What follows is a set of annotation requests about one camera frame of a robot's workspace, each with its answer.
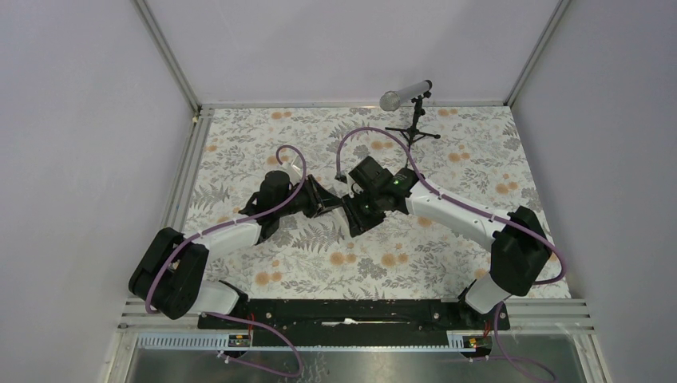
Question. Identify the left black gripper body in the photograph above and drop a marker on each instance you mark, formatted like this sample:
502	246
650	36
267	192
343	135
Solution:
313	205

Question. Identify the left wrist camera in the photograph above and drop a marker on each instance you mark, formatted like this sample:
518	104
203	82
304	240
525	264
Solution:
294	172

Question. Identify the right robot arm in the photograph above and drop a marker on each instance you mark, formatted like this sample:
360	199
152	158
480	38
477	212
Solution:
514	239

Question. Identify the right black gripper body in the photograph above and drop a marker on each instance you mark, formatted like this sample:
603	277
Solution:
363	209

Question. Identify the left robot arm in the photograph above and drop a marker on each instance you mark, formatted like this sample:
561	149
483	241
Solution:
170	276

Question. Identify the black tripod mic stand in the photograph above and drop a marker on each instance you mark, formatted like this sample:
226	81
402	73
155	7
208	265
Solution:
413	134

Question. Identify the silver microphone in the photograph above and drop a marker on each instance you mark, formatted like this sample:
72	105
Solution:
393	99

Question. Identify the floral table mat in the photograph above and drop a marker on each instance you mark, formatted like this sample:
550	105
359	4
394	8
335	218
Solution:
475	152

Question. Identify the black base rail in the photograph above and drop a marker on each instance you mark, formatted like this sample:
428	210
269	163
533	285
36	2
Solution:
361	323

